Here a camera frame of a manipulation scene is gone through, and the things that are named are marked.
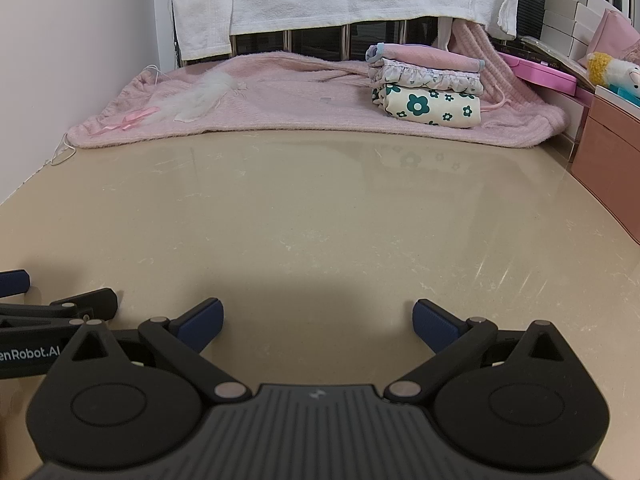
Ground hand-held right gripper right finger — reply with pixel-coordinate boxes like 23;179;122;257
386;298;588;404

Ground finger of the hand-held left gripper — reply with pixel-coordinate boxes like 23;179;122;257
0;287;120;330
0;269;31;298

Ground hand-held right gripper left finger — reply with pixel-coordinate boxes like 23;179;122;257
47;298;251;404

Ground pink blue purple-trimmed garment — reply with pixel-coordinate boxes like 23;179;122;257
366;43;487;73

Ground pink ribbon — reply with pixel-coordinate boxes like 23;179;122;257
95;106;158;134

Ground folded cream green-flower garment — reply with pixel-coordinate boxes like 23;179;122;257
371;84;482;131

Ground white fluffy feather trim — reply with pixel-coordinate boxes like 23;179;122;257
175;72;237;123

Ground pink-brown drawer box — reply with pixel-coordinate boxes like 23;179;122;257
570;85;640;243

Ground pink fuzzy blanket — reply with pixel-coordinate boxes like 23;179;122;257
67;20;572;150

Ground folded floral ruffled garment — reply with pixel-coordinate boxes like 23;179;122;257
369;57;486;97

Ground pink flat box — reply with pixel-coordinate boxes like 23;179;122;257
500;52;581;96

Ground dark flat box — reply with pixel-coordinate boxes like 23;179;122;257
500;35;598;81

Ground metal railing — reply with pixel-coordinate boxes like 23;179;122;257
172;0;636;68

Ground white yellow plush toy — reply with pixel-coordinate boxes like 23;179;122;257
587;51;640;93

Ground stack of white boxes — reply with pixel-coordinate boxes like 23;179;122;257
540;0;633;61

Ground pink pouch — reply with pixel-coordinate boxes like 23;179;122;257
590;8;640;61

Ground thin white wire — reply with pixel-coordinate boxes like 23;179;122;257
50;132;77;166

